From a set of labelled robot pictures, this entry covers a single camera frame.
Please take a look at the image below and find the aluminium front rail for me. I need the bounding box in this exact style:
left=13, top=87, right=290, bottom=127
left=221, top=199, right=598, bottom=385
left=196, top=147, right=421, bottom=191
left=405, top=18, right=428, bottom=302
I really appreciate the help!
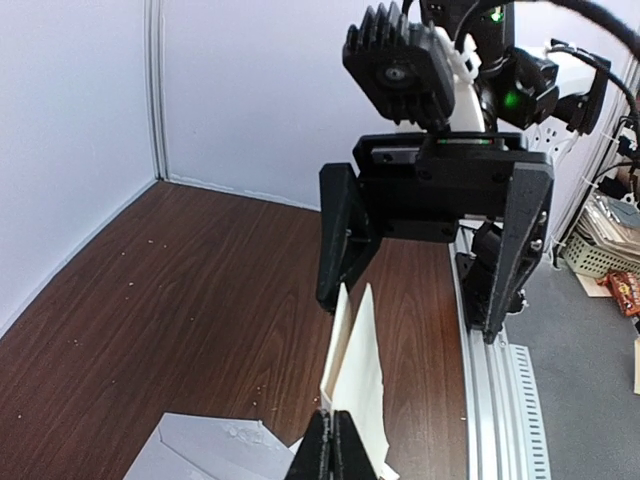
left=449, top=230, right=551, bottom=480

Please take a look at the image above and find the cream letter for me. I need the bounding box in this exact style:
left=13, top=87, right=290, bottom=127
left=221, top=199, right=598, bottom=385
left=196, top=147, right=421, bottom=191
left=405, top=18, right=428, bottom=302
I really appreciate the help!
left=319, top=285, right=399, bottom=479

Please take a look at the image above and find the right black braided cable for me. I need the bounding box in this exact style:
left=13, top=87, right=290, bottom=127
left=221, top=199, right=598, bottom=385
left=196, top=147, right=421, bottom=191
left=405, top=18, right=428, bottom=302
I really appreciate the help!
left=509, top=0, right=640, bottom=126

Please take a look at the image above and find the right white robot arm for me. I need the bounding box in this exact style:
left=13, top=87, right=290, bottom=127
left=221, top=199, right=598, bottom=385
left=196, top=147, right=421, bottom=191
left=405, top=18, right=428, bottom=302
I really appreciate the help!
left=316, top=1, right=610, bottom=343

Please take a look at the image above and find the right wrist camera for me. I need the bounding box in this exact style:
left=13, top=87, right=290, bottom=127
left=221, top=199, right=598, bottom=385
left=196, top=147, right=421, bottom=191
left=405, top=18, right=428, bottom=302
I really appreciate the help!
left=342, top=2, right=455, bottom=132

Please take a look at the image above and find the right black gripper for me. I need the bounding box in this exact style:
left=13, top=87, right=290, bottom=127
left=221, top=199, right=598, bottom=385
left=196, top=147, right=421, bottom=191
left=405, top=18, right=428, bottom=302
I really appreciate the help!
left=316, top=132, right=554, bottom=344

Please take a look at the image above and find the white plastic basket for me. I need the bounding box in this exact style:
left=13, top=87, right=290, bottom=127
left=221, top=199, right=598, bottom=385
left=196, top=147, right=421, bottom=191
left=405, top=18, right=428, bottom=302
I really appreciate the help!
left=561, top=233, right=639, bottom=278

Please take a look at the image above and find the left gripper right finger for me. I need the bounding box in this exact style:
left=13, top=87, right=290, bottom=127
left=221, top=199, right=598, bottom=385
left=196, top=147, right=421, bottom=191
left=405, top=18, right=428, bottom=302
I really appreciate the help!
left=332, top=410, right=376, bottom=480

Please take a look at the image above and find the background clutter shelf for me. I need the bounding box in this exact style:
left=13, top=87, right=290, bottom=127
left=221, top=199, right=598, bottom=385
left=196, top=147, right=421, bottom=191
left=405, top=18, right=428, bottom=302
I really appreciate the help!
left=576, top=165, right=639, bottom=256

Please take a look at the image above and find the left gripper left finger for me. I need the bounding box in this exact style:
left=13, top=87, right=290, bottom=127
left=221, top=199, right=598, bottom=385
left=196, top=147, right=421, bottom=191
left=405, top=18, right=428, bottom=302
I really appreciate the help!
left=284, top=409, right=331, bottom=480

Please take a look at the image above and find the pale blue envelope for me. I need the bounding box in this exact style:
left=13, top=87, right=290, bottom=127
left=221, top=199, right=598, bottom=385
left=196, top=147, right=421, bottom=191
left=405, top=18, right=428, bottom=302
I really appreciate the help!
left=125, top=412, right=300, bottom=480

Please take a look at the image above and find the red snack packet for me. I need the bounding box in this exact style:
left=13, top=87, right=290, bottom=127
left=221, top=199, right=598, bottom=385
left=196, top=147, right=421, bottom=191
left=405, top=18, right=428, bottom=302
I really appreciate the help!
left=598, top=271, right=639, bottom=317

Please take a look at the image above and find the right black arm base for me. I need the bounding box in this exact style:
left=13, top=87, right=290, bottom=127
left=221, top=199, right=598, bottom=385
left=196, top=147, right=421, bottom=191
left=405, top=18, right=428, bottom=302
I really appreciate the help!
left=455, top=222, right=504, bottom=344

